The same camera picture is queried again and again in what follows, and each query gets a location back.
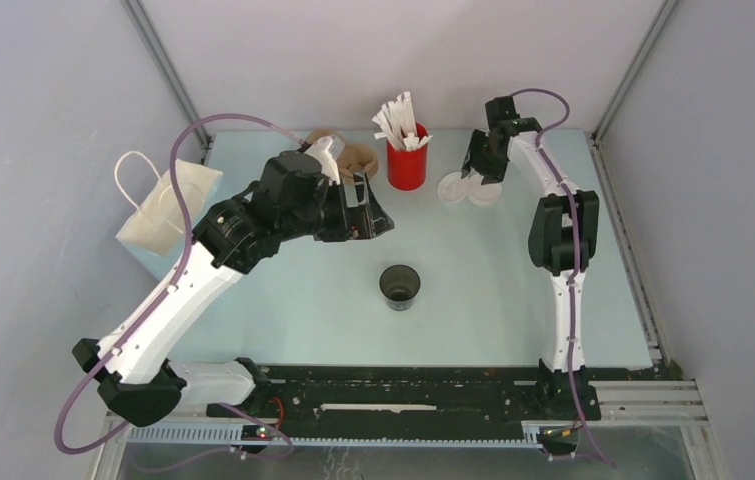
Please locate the light blue paper bag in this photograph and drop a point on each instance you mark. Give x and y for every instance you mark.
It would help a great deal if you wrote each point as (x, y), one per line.
(154, 233)

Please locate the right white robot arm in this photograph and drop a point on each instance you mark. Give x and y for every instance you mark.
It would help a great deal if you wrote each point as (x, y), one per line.
(562, 238)

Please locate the red ribbed cup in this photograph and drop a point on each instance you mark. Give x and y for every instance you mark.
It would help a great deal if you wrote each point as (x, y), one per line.
(406, 170)

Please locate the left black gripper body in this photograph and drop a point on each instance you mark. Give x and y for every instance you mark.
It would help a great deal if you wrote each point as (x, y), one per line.
(329, 216)

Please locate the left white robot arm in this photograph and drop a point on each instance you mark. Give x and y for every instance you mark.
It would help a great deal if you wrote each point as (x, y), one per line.
(136, 379)

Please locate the brown cardboard cup carrier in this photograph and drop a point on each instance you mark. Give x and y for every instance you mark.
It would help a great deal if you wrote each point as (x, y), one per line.
(355, 157)

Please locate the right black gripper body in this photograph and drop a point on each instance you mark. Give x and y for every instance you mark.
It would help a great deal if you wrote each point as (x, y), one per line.
(481, 155)

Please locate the white plastic cup lid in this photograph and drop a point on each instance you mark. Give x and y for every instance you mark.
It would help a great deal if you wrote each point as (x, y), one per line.
(484, 195)

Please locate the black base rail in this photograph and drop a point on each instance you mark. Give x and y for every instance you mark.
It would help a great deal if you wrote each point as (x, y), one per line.
(408, 403)

